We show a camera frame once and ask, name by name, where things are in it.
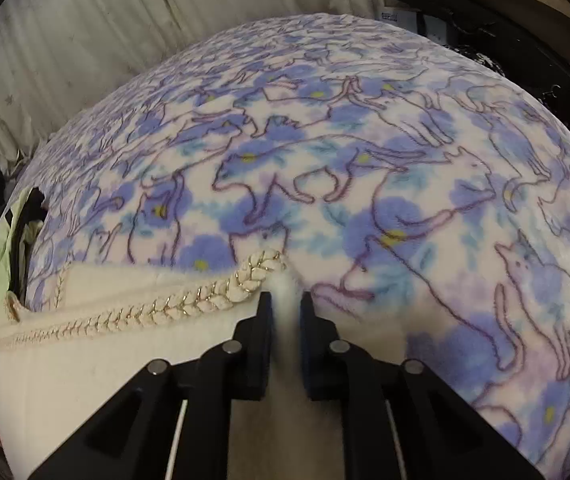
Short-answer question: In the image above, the blue cat-print fleece blanket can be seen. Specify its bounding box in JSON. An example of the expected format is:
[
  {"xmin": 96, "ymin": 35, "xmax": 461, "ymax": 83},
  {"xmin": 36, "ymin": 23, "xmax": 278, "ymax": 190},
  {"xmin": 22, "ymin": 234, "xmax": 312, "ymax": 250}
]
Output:
[{"xmin": 2, "ymin": 12, "xmax": 570, "ymax": 480}]

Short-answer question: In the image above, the white fuzzy braided-trim cardigan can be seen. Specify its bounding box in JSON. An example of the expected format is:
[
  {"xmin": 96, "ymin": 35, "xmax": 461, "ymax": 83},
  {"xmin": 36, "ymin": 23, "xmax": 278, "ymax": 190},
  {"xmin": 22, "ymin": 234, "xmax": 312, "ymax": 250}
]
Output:
[{"xmin": 0, "ymin": 249, "xmax": 411, "ymax": 480}]

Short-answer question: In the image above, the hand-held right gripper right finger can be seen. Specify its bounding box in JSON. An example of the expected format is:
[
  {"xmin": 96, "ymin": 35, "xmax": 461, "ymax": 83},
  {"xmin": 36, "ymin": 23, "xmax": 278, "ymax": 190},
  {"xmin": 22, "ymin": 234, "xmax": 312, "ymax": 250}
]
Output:
[{"xmin": 300, "ymin": 291, "xmax": 546, "ymax": 480}]

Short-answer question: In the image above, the white storage box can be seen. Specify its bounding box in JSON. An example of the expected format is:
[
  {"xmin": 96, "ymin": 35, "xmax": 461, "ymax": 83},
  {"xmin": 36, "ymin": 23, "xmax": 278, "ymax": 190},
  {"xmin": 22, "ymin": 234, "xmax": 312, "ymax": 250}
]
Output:
[{"xmin": 379, "ymin": 7, "xmax": 449, "ymax": 44}]

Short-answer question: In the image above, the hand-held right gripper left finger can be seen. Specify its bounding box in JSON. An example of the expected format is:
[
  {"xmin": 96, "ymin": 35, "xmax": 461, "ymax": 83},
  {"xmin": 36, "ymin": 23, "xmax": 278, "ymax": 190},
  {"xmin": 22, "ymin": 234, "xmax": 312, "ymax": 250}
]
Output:
[{"xmin": 28, "ymin": 291, "xmax": 273, "ymax": 480}]

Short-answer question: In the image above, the white floral curtain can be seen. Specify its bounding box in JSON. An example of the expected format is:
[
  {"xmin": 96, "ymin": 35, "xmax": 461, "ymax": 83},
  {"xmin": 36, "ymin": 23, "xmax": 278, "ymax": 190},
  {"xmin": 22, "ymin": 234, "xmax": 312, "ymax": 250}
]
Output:
[{"xmin": 0, "ymin": 0, "xmax": 382, "ymax": 167}]

